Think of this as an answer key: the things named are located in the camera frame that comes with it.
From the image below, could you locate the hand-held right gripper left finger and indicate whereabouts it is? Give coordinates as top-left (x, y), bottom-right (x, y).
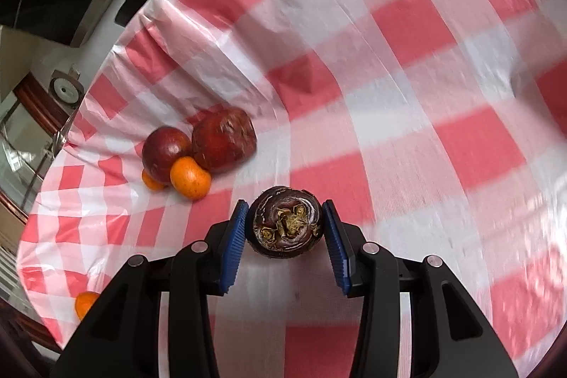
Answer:
top-left (49, 199), bottom-right (249, 378)

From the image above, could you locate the dark red pomegranate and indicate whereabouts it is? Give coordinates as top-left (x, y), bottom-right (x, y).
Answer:
top-left (191, 107), bottom-right (258, 175)

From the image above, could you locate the round metal disc fixture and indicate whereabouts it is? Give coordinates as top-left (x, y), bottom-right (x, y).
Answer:
top-left (49, 69), bottom-right (83, 107)

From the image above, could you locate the brown wooden cabinet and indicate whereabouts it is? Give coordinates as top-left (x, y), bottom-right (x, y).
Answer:
top-left (0, 74), bottom-right (76, 228)

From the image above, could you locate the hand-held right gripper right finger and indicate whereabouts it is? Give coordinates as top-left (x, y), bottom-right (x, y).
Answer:
top-left (322, 199), bottom-right (519, 378)

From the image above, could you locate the red white checkered tablecloth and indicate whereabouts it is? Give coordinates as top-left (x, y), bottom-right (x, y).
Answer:
top-left (17, 0), bottom-right (567, 378)

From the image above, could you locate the round dark red apple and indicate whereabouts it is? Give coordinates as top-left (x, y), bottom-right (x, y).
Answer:
top-left (142, 126), bottom-right (193, 185)

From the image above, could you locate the orange mandarin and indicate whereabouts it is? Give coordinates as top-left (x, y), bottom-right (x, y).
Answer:
top-left (74, 291), bottom-right (101, 321)
top-left (141, 169), bottom-right (168, 191)
top-left (170, 157), bottom-right (212, 200)

